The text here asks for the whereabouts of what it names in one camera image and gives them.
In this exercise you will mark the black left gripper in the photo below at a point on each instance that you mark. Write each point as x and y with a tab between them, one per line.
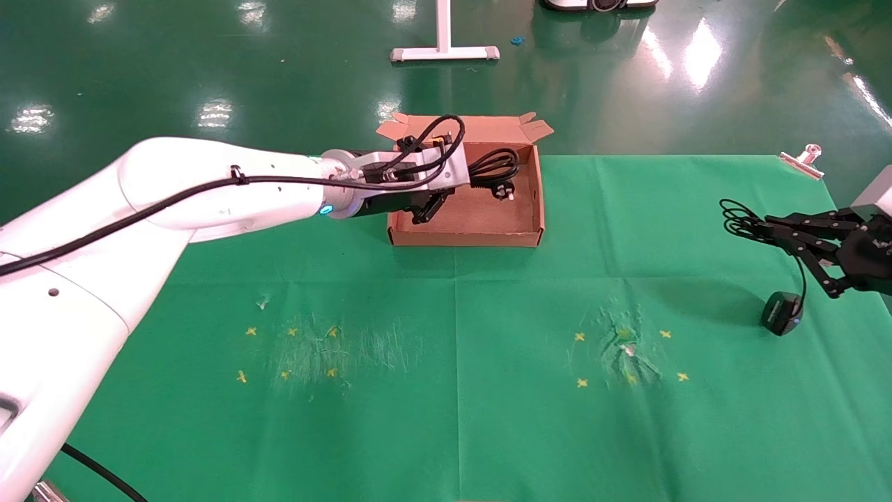
390	203

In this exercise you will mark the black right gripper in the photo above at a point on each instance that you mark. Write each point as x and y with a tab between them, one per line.
871	254

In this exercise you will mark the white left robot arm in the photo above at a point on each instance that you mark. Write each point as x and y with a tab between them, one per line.
174	181

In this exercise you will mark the open brown cardboard box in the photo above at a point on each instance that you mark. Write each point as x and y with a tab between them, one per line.
488	216

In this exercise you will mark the silver binder clip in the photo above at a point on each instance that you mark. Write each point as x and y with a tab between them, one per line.
801	164
47	493

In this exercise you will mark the green table cloth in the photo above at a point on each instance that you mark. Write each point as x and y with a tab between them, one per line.
460	348

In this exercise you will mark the white T-shaped stand base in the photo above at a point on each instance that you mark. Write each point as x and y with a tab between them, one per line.
443	52

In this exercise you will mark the white and black machine base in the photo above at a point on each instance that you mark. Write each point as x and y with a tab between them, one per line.
599	4

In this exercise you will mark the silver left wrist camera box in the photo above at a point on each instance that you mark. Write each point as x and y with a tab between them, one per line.
453	171

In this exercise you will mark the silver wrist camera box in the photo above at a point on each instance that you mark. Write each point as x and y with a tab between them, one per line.
878	195
453	171

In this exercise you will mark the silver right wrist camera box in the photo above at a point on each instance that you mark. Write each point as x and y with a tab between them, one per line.
878	195

